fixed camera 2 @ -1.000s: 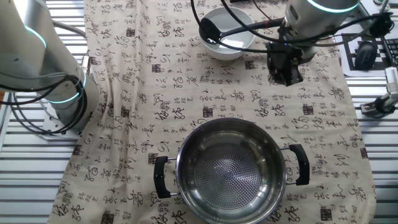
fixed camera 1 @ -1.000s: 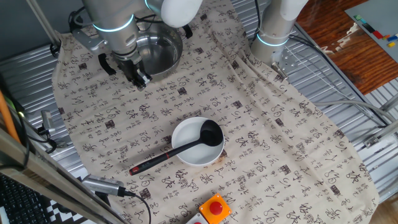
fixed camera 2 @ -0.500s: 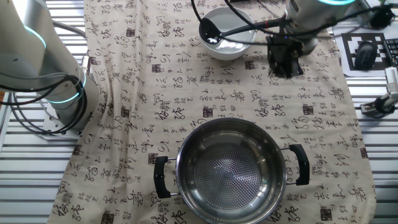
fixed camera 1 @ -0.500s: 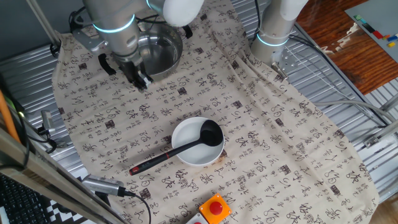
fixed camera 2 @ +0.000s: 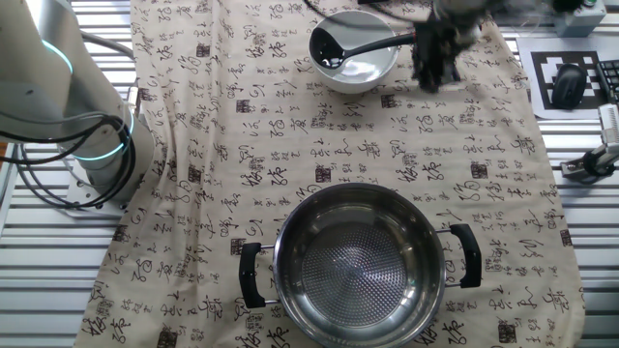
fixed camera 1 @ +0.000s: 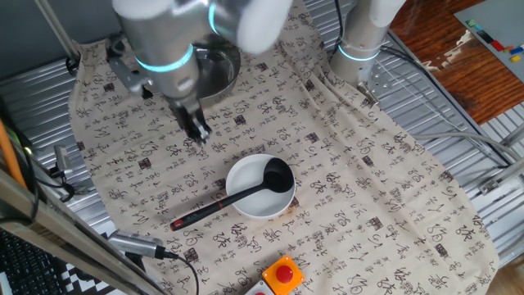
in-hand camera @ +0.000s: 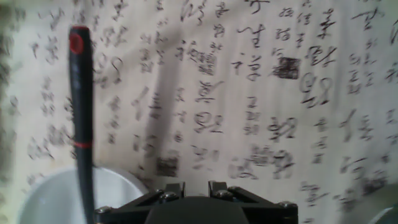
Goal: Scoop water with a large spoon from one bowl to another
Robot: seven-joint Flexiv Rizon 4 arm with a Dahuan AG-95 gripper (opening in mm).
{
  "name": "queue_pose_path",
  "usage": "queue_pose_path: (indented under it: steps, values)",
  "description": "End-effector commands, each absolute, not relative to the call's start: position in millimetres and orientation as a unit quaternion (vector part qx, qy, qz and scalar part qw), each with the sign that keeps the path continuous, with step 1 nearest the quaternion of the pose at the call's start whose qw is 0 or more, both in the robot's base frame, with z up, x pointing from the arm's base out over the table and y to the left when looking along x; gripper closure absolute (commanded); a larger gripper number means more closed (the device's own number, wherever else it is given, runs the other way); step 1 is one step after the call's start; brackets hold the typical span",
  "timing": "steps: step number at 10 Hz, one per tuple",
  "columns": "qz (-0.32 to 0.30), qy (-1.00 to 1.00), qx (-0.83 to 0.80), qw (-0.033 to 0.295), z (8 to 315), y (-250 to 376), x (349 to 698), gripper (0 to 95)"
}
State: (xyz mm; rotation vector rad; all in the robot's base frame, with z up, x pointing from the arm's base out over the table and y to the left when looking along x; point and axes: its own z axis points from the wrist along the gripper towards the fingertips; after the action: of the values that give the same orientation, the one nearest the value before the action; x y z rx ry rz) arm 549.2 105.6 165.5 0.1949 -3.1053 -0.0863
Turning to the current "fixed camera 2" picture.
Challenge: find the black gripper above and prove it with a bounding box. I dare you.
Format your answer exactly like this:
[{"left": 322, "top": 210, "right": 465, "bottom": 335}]
[{"left": 411, "top": 0, "right": 486, "bottom": 94}]

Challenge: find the black ladle with red ring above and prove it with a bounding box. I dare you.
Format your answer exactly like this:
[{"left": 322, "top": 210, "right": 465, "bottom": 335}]
[{"left": 309, "top": 26, "right": 418, "bottom": 70}]

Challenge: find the white ceramic bowl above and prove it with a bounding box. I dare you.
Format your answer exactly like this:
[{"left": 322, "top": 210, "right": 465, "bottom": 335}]
[{"left": 308, "top": 9, "right": 400, "bottom": 95}]

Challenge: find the white sheet with black marker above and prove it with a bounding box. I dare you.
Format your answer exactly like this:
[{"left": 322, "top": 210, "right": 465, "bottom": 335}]
[{"left": 515, "top": 37, "right": 619, "bottom": 121}]

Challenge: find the black computer mouse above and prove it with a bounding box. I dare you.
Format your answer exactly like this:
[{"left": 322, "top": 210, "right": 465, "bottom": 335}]
[{"left": 550, "top": 62, "right": 589, "bottom": 110}]

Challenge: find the grey box with green button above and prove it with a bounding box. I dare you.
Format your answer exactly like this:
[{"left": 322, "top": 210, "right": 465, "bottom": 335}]
[{"left": 552, "top": 0, "right": 607, "bottom": 39}]

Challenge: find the black keyboard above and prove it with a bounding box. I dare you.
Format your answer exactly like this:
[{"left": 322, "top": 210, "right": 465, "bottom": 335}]
[{"left": 595, "top": 58, "right": 619, "bottom": 105}]

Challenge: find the beige calligraphy print tablecloth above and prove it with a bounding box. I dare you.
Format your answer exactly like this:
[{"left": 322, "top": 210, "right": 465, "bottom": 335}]
[{"left": 72, "top": 0, "right": 586, "bottom": 348}]

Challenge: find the black silver camera mount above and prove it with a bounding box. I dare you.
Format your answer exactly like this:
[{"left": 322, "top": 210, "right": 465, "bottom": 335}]
[{"left": 559, "top": 147, "right": 619, "bottom": 186}]

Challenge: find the steel pot with black handles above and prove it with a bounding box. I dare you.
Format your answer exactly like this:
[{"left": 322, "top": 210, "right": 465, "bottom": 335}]
[{"left": 238, "top": 182, "right": 484, "bottom": 348}]

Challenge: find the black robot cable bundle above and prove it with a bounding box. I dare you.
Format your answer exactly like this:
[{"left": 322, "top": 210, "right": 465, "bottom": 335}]
[{"left": 0, "top": 111, "right": 139, "bottom": 210}]

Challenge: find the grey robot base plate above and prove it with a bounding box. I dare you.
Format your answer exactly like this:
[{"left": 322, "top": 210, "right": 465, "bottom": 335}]
[{"left": 62, "top": 144, "right": 141, "bottom": 219}]

